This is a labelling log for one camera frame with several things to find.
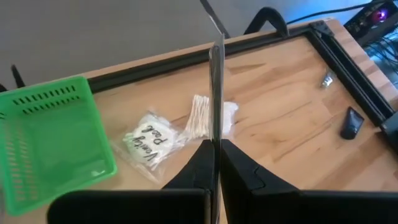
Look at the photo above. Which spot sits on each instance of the narrow green plastic basket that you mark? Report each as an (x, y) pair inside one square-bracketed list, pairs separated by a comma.
[(62, 140)]

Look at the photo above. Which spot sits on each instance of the black pack right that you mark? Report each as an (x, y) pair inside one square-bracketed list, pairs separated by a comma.
[(351, 124)]

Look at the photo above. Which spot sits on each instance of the black aluminium table frame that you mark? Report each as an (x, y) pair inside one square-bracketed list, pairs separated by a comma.
[(174, 63)]

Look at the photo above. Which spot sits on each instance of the vanity pack clear bag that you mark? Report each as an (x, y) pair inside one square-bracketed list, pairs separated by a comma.
[(149, 140)]

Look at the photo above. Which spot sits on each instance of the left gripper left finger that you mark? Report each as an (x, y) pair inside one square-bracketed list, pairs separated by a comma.
[(186, 205)]

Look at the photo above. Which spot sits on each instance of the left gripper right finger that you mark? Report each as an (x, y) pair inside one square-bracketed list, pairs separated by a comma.
[(280, 208)]

